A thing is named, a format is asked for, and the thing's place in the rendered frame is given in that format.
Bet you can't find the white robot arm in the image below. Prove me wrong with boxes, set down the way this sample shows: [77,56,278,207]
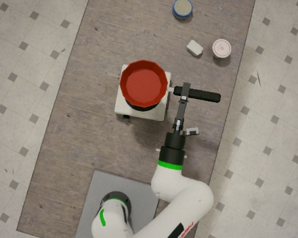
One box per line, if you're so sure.
[91,145,214,238]

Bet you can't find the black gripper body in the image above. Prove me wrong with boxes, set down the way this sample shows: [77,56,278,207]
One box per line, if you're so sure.
[164,125,186,149]

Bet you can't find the red frying pan with black handle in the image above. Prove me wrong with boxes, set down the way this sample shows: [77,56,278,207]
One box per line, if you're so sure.
[119,59,212,108]

